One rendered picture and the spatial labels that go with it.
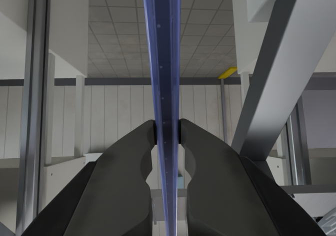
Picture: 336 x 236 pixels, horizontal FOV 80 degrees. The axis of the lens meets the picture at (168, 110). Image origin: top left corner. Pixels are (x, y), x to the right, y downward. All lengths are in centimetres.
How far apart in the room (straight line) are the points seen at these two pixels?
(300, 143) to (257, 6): 49
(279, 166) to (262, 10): 63
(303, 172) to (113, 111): 285
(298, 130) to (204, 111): 272
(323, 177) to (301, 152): 22
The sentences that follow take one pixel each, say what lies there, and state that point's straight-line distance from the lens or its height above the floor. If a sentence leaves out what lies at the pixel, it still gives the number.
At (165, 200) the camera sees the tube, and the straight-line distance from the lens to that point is 21.
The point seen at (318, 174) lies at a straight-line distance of 84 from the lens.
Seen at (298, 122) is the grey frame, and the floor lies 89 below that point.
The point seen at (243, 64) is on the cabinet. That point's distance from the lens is 103.
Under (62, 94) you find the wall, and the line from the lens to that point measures 348.
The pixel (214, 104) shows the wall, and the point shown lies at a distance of 337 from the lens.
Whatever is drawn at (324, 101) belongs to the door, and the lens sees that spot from 432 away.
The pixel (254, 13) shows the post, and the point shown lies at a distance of 22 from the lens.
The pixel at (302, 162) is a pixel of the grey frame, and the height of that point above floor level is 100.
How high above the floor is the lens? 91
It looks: 7 degrees down
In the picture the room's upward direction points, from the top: 178 degrees clockwise
